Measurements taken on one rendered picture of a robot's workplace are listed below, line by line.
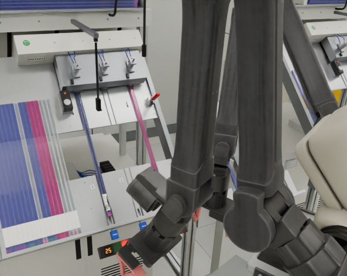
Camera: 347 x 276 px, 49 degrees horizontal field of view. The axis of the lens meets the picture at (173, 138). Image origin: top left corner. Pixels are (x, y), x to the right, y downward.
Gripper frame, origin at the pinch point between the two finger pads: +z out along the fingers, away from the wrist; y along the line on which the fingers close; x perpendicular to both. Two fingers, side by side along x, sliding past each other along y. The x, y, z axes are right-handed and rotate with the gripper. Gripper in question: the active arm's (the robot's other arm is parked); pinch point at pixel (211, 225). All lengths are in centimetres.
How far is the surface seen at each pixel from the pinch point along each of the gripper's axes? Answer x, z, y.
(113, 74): 35, -16, -64
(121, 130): 57, 27, -80
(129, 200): 11.0, 19.0, -38.0
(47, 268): -6, 63, -71
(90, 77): 26, -16, -68
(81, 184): 2, 12, -52
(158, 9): 197, 7, -155
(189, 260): 27, 55, -19
